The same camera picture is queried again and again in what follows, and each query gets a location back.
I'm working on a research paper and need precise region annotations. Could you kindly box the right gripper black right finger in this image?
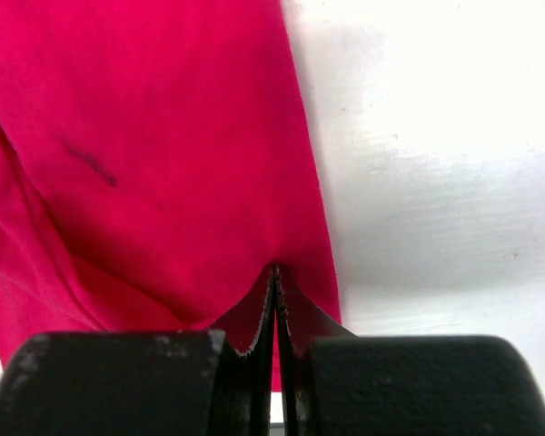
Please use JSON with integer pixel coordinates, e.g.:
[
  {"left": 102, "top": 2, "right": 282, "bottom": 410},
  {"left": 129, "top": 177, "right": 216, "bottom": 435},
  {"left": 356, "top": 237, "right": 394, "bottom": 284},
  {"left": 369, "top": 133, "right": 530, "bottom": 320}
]
[{"left": 274, "top": 266, "right": 545, "bottom": 435}]

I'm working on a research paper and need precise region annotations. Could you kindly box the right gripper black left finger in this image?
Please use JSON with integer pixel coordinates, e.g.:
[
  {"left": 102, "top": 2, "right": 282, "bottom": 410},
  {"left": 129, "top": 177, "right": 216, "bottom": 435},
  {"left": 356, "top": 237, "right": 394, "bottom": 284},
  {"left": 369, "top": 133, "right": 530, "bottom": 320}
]
[{"left": 0, "top": 266, "right": 276, "bottom": 435}]

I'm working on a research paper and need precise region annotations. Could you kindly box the pink t shirt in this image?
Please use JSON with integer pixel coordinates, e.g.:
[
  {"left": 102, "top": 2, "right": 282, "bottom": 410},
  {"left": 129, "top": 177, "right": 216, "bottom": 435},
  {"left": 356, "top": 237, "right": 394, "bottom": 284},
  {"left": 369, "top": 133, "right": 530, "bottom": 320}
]
[{"left": 0, "top": 0, "right": 344, "bottom": 391}]

